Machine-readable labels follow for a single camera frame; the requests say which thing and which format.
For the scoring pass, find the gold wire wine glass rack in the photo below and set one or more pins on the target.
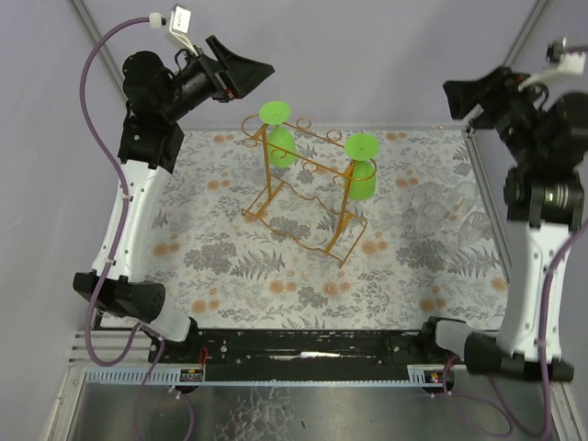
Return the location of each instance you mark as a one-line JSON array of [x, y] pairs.
[[349, 225]]

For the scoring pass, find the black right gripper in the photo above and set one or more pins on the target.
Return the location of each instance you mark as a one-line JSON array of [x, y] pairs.
[[490, 101]]

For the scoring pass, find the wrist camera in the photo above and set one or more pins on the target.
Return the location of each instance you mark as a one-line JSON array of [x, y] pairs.
[[565, 60], [177, 27]]

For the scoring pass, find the aluminium frame post right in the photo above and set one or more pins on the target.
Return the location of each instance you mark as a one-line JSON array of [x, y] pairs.
[[534, 17]]

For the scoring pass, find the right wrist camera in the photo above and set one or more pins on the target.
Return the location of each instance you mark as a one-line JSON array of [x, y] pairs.
[[565, 60]]

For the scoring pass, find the aluminium frame post left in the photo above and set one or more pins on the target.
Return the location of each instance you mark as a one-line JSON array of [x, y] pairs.
[[83, 15]]

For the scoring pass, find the floral patterned table cloth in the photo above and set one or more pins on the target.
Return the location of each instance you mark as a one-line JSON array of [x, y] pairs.
[[226, 270]]

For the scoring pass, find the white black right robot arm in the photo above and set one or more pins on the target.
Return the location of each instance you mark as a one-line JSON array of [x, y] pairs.
[[544, 198]]

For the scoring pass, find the green wine glass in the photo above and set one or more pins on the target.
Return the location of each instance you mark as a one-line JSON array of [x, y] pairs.
[[281, 146], [362, 149]]

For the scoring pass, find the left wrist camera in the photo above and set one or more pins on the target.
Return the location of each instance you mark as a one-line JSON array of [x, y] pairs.
[[177, 27]]

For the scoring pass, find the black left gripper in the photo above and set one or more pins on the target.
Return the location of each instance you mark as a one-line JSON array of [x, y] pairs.
[[219, 79]]

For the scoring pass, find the aluminium frame post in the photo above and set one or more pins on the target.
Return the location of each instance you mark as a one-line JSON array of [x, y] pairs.
[[534, 17], [83, 15]]

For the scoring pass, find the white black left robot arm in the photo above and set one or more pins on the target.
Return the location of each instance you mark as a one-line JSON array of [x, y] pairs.
[[157, 98]]

